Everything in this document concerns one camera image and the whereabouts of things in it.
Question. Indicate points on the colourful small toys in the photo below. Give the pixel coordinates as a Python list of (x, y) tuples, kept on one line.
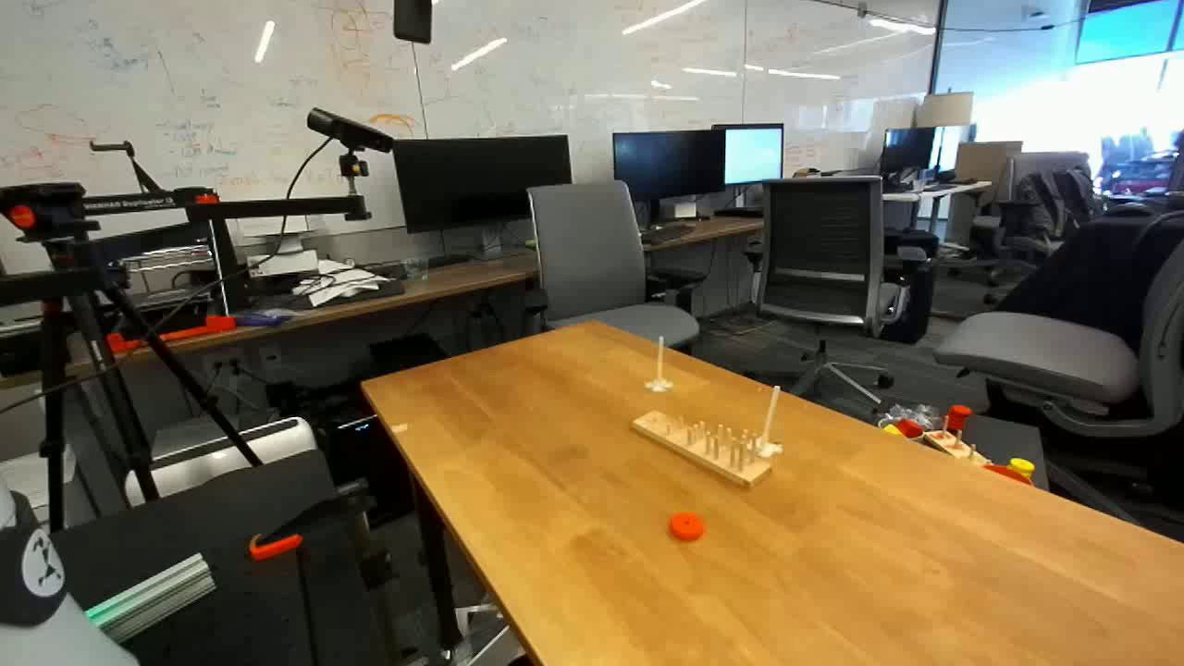
[(1021, 441)]

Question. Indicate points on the black swivel chair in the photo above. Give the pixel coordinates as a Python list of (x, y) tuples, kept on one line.
[(1040, 204)]

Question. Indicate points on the silver aluminium bar green edge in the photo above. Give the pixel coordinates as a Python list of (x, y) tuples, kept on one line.
[(148, 595)]

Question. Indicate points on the black round cap white logo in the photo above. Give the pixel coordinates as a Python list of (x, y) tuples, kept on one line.
[(27, 569)]

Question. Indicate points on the grey padded office chair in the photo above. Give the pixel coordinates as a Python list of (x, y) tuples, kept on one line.
[(597, 255)]

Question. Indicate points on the wooden stand with metal pegs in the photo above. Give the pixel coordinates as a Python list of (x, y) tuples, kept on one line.
[(698, 446)]

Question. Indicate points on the blue notebook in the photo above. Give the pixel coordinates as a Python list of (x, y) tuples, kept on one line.
[(264, 316)]

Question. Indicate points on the black tripod with boom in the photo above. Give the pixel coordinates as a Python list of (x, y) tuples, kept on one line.
[(52, 357)]

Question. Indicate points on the monitor with lit screen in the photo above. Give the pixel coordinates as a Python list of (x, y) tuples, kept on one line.
[(752, 154)]

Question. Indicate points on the black monitor dark screen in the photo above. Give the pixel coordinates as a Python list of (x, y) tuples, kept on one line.
[(666, 168)]

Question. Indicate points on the black bar camera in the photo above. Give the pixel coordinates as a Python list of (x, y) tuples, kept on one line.
[(348, 127)]

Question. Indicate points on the white papers pile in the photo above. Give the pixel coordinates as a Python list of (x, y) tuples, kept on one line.
[(333, 286)]

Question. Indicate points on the red toy cylinder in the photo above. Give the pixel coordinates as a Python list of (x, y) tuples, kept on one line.
[(959, 416)]

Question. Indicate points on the white flat case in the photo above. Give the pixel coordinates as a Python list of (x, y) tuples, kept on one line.
[(222, 452)]

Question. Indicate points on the red flat bar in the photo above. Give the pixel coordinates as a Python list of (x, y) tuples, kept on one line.
[(170, 334)]

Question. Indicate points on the yellow toy block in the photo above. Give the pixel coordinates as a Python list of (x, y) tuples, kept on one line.
[(1021, 468)]

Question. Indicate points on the wide black monitor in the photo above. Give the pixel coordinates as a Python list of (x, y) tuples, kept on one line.
[(481, 183)]

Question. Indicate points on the black platform top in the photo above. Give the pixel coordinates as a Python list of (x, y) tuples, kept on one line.
[(247, 606)]

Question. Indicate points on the wooden toy board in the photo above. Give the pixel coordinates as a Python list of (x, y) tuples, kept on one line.
[(956, 446)]

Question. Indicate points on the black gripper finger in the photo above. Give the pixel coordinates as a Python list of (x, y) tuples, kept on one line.
[(411, 20)]

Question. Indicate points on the beige lamp shade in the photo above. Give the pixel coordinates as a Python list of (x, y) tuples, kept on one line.
[(943, 110)]

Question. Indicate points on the grey office chair wide seat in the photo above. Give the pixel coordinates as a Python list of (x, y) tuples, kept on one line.
[(1048, 353)]

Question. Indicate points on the clear plastic bag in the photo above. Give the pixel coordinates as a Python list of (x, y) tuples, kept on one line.
[(909, 414)]

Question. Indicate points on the long wooden office desk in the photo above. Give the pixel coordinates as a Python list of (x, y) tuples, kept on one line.
[(432, 286)]

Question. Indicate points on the black mesh office chair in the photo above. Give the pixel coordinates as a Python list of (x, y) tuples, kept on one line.
[(823, 245)]

